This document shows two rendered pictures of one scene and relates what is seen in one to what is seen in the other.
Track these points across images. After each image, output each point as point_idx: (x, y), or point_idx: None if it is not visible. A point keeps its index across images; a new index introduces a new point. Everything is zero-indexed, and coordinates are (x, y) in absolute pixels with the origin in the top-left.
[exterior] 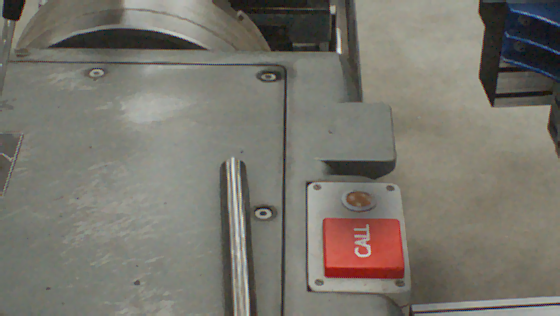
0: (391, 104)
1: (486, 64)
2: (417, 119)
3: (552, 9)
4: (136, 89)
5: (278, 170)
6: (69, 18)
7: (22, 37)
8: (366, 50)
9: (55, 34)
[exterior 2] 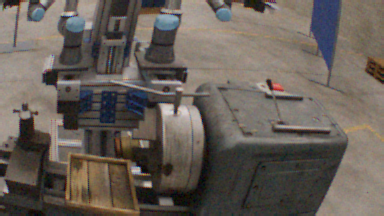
0: None
1: (69, 122)
2: None
3: (82, 92)
4: (240, 105)
5: (259, 92)
6: (190, 123)
7: (175, 148)
8: None
9: (198, 127)
